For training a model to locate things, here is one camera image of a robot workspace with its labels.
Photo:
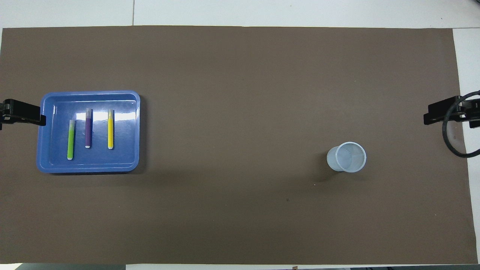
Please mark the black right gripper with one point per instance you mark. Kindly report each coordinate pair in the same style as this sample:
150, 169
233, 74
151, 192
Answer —
473, 112

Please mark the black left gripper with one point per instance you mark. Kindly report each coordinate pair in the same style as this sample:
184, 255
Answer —
2, 112

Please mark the green marker pen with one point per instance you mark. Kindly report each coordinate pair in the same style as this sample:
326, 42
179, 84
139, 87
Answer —
70, 140

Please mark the purple marker pen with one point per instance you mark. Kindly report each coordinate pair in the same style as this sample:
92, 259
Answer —
88, 131

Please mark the yellow marker pen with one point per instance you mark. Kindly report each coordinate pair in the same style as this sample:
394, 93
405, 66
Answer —
110, 131

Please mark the translucent plastic cup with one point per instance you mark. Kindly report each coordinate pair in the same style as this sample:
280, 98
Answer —
348, 159

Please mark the blue plastic tray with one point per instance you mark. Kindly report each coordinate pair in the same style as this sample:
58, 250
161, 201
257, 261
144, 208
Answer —
123, 157

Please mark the brown table mat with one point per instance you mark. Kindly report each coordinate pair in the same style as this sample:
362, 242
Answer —
240, 112

